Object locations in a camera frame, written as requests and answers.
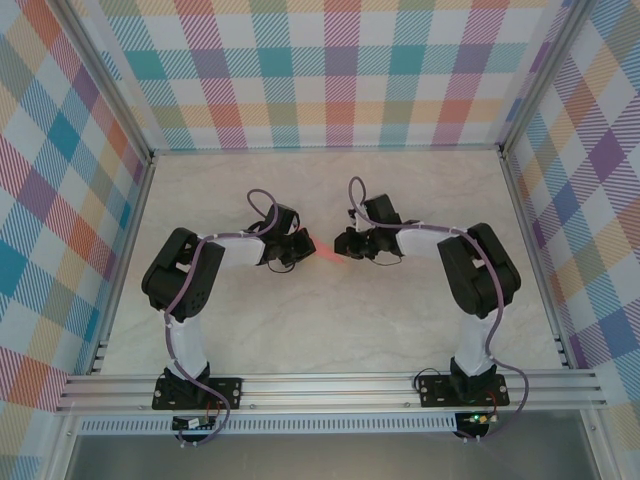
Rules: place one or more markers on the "pink square paper sheet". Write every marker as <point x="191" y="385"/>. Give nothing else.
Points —
<point x="327" y="252"/>

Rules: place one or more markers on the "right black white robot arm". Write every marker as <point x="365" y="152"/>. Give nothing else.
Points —
<point x="480" y="275"/>

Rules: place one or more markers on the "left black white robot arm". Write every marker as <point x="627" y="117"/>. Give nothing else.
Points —
<point x="180" y="280"/>

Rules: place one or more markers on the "black circuit board white labels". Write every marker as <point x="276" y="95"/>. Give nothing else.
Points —
<point x="192" y="424"/>

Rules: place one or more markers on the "black circuit board green light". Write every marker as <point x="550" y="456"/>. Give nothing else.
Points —
<point x="475" y="419"/>

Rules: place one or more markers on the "grey metal base panel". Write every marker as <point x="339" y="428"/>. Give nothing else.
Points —
<point x="325" y="460"/>

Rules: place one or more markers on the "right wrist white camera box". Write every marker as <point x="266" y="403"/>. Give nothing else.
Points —
<point x="356" y="222"/>

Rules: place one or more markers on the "thin aluminium wall base rail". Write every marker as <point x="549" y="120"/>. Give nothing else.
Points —
<point x="325" y="149"/>

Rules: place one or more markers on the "wide aluminium mounting rail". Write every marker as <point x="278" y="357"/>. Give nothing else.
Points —
<point x="325" y="390"/>

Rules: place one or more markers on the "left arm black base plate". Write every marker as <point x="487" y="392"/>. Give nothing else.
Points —
<point x="230" y="390"/>

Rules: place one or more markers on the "aluminium table edge rail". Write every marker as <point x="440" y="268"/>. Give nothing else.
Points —
<point x="125" y="260"/>
<point x="535" y="260"/>

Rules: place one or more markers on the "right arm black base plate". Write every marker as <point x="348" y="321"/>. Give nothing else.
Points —
<point x="435" y="392"/>

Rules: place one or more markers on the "aluminium corner post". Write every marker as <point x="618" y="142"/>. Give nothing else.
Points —
<point x="107" y="80"/>
<point x="542" y="75"/>

